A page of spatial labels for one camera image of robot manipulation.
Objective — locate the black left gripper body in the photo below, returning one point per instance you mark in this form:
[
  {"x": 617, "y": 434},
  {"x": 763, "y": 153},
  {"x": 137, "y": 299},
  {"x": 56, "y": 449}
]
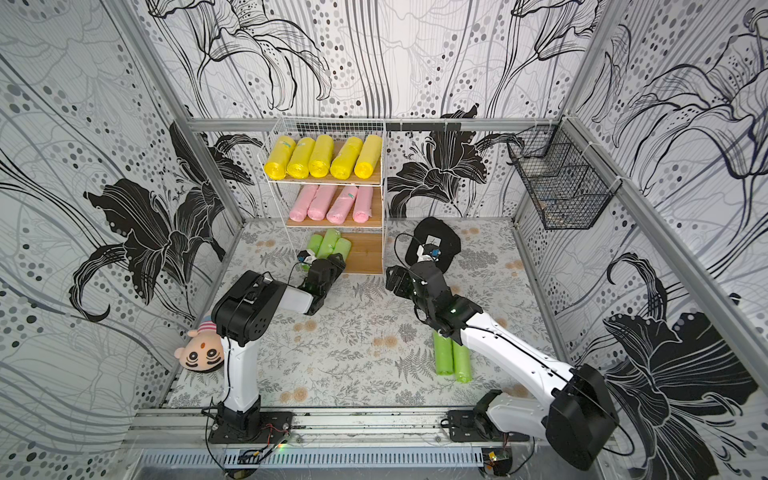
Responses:
[{"x": 335, "y": 268}]

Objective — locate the metal base rail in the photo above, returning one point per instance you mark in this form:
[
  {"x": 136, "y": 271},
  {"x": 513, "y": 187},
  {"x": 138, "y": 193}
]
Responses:
[{"x": 329, "y": 438}]

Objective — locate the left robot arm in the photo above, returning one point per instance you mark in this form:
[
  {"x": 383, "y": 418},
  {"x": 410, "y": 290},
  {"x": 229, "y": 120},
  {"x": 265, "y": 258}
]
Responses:
[{"x": 242, "y": 316}]

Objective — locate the black wire wall basket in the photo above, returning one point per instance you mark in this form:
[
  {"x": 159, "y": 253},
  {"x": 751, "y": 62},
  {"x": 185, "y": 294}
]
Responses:
[{"x": 564, "y": 188}]

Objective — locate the yellow trash bag roll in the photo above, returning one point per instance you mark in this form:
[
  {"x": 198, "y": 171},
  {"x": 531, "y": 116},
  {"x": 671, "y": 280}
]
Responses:
[
  {"x": 343, "y": 164},
  {"x": 298, "y": 166},
  {"x": 276, "y": 166},
  {"x": 369, "y": 157},
  {"x": 321, "y": 156}
]

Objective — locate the plush toy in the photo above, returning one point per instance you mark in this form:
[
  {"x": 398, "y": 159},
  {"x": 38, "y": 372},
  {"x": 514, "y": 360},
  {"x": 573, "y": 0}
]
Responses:
[{"x": 204, "y": 351}]

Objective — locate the green trash bag roll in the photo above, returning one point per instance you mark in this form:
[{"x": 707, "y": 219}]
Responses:
[
  {"x": 342, "y": 247},
  {"x": 314, "y": 243},
  {"x": 443, "y": 354},
  {"x": 462, "y": 363},
  {"x": 328, "y": 243}
]

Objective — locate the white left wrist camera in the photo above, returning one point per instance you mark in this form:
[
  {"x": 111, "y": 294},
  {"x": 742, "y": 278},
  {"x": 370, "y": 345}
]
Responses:
[{"x": 306, "y": 258}]

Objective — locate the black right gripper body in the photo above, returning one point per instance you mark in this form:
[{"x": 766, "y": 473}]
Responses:
[{"x": 405, "y": 280}]

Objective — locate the black cap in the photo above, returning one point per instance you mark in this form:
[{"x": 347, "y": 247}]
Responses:
[{"x": 434, "y": 231}]

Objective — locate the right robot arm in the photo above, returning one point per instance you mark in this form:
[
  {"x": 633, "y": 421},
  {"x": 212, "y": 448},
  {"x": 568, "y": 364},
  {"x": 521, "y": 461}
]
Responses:
[{"x": 571, "y": 408}]

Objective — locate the white wire wooden shelf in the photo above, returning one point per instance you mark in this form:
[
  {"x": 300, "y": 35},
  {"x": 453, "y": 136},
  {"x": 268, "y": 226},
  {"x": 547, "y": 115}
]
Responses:
[{"x": 368, "y": 239}]

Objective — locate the pink trash bag roll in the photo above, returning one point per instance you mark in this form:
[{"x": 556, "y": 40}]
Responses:
[
  {"x": 306, "y": 195},
  {"x": 339, "y": 211},
  {"x": 321, "y": 202},
  {"x": 362, "y": 210}
]

